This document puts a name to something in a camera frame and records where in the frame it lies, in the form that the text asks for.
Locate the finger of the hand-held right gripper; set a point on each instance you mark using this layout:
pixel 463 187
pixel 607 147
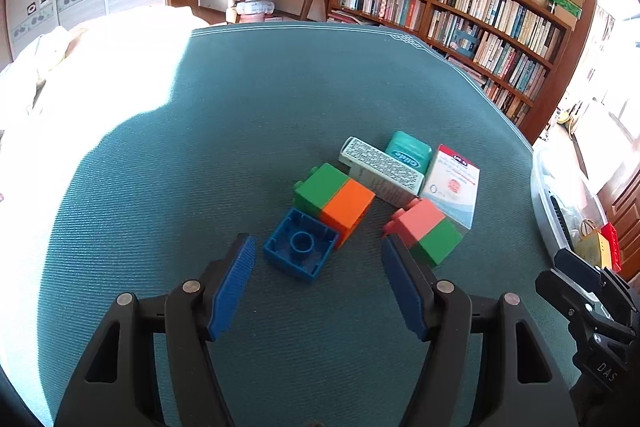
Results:
pixel 580 264
pixel 560 289

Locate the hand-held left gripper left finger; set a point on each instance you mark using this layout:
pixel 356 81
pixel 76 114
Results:
pixel 232 282

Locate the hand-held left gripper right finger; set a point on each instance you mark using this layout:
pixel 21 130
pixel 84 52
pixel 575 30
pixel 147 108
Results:
pixel 405 287

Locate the pink green toy block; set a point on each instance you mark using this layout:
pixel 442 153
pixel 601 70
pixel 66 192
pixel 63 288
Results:
pixel 425 217

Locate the clear plastic bowl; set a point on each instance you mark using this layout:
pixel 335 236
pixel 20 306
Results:
pixel 550 187

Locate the blue toy block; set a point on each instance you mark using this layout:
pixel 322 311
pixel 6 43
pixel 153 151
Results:
pixel 325 239

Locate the white medicine box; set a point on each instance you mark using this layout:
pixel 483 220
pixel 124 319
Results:
pixel 450 187

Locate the white patterned small box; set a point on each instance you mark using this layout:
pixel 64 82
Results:
pixel 380 164

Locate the green orange toy block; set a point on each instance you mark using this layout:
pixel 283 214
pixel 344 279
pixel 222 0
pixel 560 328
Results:
pixel 325 187

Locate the teal floss container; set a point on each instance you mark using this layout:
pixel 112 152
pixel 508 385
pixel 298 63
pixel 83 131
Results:
pixel 407 147

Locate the teal cloth desktop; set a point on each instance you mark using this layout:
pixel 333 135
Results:
pixel 250 107

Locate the wooden panel door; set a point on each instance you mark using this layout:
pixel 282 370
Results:
pixel 625 207

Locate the blue keyhole book box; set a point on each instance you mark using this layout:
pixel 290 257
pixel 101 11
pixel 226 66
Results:
pixel 466 44

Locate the green gift box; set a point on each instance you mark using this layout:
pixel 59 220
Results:
pixel 565 0

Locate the rows of books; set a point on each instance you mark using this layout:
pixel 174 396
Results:
pixel 500 12

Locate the white duvet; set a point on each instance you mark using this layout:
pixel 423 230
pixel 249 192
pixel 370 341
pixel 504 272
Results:
pixel 45 72

